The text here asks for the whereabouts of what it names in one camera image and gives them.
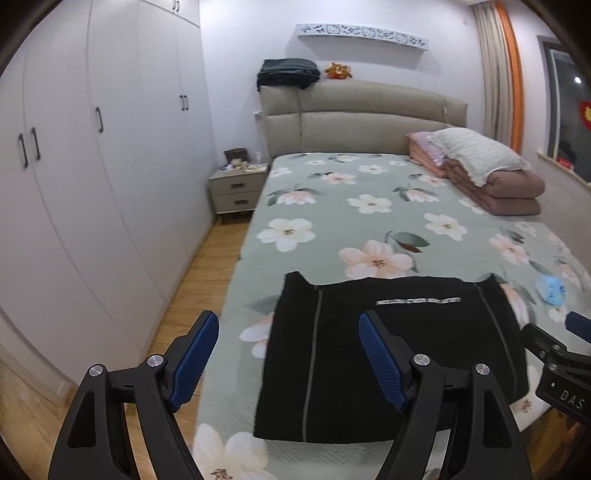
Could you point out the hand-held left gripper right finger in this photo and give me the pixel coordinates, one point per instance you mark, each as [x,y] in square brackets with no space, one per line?
[381,360]

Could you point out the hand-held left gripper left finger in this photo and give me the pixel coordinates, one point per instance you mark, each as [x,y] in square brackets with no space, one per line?
[198,355]

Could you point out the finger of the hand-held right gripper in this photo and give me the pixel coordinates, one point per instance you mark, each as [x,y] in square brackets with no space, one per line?
[579,325]
[545,339]

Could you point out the black jacket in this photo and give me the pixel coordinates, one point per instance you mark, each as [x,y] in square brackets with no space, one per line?
[341,369]

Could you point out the blue face mask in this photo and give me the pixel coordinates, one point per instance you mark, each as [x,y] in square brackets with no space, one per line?
[551,290]

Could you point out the folded pink quilt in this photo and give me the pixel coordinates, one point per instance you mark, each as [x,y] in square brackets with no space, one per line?
[508,194]

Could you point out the bed with floral green sheet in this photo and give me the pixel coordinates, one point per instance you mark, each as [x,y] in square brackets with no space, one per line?
[332,207]

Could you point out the beige nightstand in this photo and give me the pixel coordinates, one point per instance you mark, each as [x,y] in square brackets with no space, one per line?
[235,194]

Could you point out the white wardrobe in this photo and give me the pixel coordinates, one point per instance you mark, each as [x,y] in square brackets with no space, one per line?
[115,184]

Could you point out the white textured pillow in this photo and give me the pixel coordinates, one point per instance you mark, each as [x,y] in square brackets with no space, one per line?
[480,150]

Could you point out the dark box on nightstand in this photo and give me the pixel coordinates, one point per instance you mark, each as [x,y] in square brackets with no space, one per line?
[236,156]

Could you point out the red window decoration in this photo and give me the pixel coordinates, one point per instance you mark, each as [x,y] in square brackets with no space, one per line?
[586,115]

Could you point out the window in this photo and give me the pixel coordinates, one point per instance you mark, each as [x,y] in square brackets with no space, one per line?
[568,115]

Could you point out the pink pillow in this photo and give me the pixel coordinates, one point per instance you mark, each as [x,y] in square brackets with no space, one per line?
[419,147]

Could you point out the beige padded headboard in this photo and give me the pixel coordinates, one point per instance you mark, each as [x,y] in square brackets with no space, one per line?
[369,120]

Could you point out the orange curtain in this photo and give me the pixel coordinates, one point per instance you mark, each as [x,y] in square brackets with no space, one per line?
[515,83]

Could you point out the beige curtain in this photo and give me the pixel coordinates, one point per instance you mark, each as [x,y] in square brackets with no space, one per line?
[490,69]

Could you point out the orange plush toy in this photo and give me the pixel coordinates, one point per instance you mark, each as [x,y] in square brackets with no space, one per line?
[339,70]

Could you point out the dark green folded cloth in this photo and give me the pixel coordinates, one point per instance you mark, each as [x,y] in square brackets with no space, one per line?
[288,74]

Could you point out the white decorated wall shelf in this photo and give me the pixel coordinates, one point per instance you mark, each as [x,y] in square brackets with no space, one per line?
[364,33]

